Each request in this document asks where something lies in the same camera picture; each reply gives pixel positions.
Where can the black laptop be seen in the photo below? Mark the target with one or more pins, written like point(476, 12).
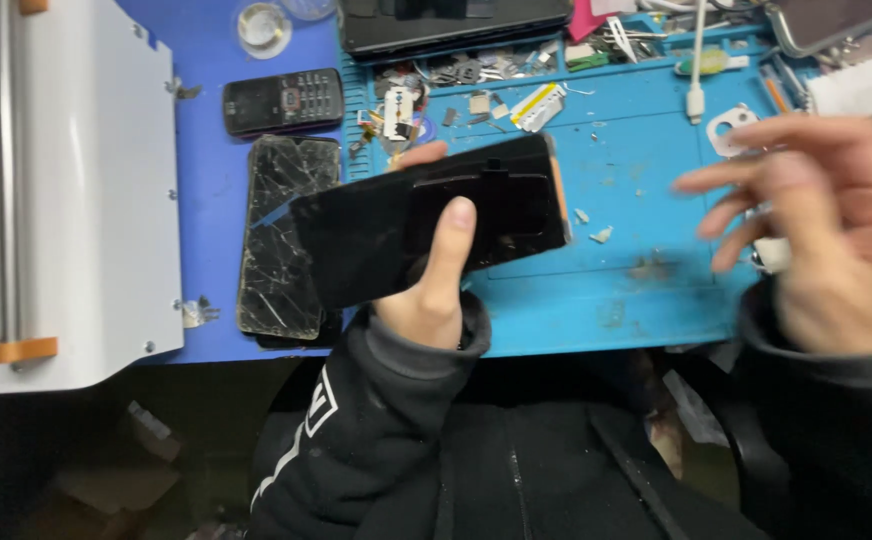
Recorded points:
point(455, 26)

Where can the white flex connector part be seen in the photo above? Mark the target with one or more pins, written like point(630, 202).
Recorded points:
point(398, 112)

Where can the black keypad phone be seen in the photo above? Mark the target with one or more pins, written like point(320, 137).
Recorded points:
point(283, 102)

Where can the pink card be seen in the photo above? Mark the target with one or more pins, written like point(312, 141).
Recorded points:
point(584, 21)

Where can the person's black jacket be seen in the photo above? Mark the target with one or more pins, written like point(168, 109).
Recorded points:
point(556, 465)

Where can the cracked smartphone screen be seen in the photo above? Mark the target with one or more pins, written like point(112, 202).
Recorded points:
point(286, 232)

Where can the heap of small phone parts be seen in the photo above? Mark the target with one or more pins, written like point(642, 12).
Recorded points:
point(473, 67)

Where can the clear glass dish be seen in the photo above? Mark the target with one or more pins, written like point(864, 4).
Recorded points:
point(263, 29)

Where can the person's right hand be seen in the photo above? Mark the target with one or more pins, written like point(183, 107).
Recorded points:
point(818, 225)

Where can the white tweezers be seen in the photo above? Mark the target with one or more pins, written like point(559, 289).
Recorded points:
point(622, 37)

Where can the white camera frame part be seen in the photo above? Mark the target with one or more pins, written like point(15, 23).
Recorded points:
point(731, 129)

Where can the blue repair mat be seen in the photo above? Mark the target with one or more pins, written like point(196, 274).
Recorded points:
point(593, 187)

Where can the white cloth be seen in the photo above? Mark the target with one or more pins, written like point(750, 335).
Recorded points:
point(856, 87)

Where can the white machine housing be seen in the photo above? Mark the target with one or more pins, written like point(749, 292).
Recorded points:
point(61, 195)

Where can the green white brush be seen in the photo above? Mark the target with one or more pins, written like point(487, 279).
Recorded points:
point(710, 63)

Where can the person's right fingers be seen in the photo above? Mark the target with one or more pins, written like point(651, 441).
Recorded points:
point(743, 195)

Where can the black smartphone screen assembly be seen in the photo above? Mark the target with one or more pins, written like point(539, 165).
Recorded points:
point(436, 217)

